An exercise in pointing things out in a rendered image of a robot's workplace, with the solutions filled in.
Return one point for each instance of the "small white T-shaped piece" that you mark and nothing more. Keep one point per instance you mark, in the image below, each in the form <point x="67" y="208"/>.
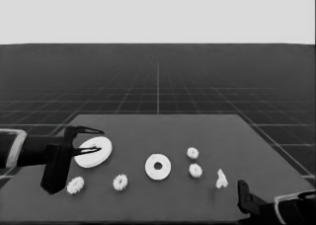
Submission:
<point x="221" y="180"/>

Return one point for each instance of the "large white toothed gear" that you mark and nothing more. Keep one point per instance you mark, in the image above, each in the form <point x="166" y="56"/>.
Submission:
<point x="116" y="182"/>
<point x="71" y="187"/>

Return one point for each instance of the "white round carrier with pins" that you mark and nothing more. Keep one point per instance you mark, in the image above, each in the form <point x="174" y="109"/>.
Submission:
<point x="149" y="167"/>

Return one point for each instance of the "small white toothed gear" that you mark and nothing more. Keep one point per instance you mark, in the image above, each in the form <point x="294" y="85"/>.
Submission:
<point x="192" y="171"/>
<point x="189" y="153"/>

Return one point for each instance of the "large thick white disc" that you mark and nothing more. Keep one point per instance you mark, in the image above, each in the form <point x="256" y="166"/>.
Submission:
<point x="89" y="161"/>

